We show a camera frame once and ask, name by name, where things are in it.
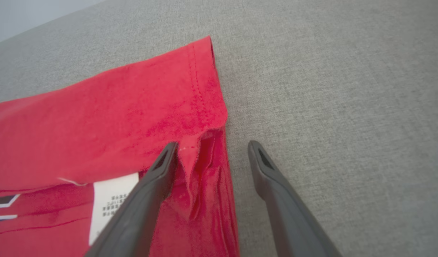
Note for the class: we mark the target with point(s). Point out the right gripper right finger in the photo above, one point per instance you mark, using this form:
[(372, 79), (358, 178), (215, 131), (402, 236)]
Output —
[(290, 221)]

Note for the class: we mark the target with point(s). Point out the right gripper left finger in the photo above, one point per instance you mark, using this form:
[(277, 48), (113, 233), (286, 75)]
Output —
[(140, 214)]

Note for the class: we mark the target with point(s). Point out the red basketball jersey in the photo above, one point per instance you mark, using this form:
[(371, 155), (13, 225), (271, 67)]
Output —
[(97, 125)]

